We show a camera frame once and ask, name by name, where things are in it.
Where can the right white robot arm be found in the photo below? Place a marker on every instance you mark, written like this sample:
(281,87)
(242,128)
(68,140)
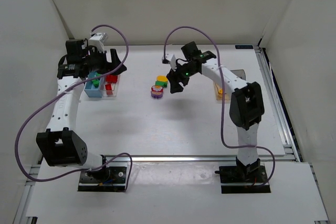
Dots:
(246,105)

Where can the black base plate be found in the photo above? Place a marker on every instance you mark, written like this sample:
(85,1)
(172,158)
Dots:
(233,181)
(111,179)

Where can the clear transparent container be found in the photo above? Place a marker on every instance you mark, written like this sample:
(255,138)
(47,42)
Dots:
(114,87)

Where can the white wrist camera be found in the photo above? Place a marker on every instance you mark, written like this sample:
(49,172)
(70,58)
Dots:
(98,41)
(169,59)

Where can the small green lego brick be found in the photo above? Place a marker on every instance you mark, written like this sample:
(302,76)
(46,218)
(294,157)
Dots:
(96,84)

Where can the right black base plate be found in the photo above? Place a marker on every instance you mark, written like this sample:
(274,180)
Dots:
(233,181)

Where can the aluminium table frame rail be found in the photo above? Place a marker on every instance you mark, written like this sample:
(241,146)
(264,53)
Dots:
(285,127)

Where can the small red lego brick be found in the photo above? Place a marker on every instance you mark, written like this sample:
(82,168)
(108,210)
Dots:
(109,90)

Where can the yellow rounded lego brick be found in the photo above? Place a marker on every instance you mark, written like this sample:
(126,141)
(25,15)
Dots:
(162,79)

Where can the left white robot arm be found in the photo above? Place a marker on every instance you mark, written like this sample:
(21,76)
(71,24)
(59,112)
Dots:
(59,144)

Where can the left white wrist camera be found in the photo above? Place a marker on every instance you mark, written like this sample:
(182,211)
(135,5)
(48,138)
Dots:
(98,41)

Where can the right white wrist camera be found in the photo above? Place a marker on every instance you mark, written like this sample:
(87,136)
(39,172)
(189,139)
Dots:
(169,59)

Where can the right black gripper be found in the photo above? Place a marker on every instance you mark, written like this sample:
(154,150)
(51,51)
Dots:
(177,77)

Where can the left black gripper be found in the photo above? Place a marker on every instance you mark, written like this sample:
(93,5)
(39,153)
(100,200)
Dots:
(105,61)

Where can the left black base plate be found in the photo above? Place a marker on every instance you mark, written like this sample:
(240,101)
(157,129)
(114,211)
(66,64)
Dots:
(111,179)

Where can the blue container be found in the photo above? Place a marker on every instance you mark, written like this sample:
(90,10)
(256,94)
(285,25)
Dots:
(94,88)

